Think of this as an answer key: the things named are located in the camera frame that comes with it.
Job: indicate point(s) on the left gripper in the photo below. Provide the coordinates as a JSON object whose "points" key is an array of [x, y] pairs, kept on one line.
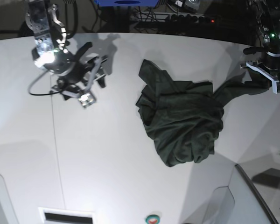
{"points": [[270, 57]]}

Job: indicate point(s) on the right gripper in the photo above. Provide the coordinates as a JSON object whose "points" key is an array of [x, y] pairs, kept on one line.
{"points": [[71, 70]]}

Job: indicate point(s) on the dark green t-shirt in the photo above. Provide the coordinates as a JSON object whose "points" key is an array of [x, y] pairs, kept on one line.
{"points": [[184, 118]]}

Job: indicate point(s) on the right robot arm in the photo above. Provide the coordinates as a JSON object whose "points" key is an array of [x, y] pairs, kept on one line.
{"points": [[50, 34]]}

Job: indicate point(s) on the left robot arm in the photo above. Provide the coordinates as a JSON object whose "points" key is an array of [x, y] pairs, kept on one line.
{"points": [[267, 16]]}

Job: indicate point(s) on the blue box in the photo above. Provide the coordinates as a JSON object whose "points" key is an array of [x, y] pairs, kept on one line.
{"points": [[125, 3]]}

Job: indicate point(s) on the grey power strip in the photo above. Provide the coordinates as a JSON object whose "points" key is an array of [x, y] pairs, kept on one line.
{"points": [[191, 18]]}

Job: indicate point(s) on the grey monitor edge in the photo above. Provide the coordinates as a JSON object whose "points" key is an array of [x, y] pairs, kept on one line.
{"points": [[265, 184]]}

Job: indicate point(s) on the red green emergency button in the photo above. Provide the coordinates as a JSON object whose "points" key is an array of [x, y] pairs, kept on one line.
{"points": [[152, 219]]}

